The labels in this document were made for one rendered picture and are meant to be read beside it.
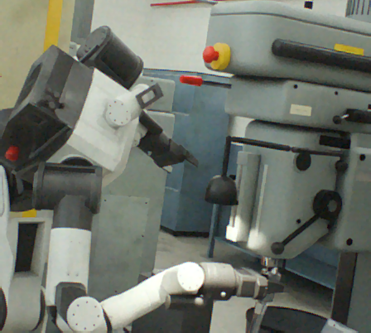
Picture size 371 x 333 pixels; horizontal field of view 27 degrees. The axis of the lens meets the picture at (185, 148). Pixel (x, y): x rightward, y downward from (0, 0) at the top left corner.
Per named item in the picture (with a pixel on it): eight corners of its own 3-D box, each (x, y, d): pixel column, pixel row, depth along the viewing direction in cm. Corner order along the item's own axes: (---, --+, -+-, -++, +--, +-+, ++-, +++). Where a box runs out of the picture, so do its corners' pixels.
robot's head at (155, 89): (112, 98, 180) (134, 89, 175) (132, 86, 186) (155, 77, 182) (123, 122, 181) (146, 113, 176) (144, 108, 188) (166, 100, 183)
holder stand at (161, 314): (176, 357, 216) (185, 288, 215) (129, 333, 232) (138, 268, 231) (207, 352, 224) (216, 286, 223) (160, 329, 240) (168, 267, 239)
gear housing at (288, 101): (281, 123, 167) (288, 78, 167) (221, 113, 188) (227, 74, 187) (390, 137, 184) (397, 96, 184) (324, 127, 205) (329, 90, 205)
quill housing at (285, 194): (267, 263, 173) (288, 124, 171) (219, 243, 190) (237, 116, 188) (331, 264, 182) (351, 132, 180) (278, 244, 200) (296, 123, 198)
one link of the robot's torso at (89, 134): (-42, 180, 187) (30, 116, 163) (2, 83, 208) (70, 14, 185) (58, 235, 199) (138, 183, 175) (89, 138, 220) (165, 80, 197)
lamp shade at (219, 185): (197, 200, 171) (201, 172, 171) (216, 199, 177) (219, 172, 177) (224, 205, 167) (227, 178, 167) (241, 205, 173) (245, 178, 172)
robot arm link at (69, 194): (37, 226, 166) (43, 166, 169) (40, 233, 174) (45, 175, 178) (91, 229, 167) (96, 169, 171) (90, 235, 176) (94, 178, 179)
